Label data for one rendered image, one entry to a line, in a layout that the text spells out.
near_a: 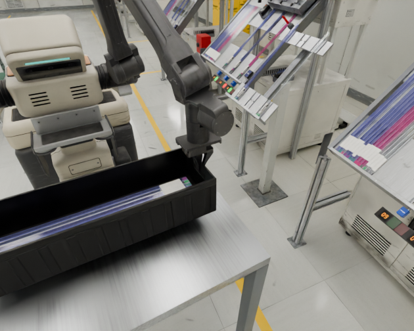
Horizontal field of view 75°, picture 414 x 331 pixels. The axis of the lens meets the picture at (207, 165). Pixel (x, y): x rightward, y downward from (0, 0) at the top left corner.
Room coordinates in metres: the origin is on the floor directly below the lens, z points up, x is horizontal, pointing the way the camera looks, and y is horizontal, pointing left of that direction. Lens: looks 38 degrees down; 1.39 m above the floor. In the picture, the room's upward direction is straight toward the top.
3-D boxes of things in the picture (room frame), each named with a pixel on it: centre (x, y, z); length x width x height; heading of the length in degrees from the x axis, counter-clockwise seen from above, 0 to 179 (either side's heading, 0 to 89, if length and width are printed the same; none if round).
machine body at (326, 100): (2.23, -0.68, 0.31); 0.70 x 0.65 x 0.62; 23
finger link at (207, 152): (0.57, 0.03, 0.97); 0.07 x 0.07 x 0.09; 28
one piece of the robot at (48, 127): (0.84, 0.48, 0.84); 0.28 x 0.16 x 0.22; 118
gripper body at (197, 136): (0.57, 0.02, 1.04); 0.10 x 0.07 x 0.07; 118
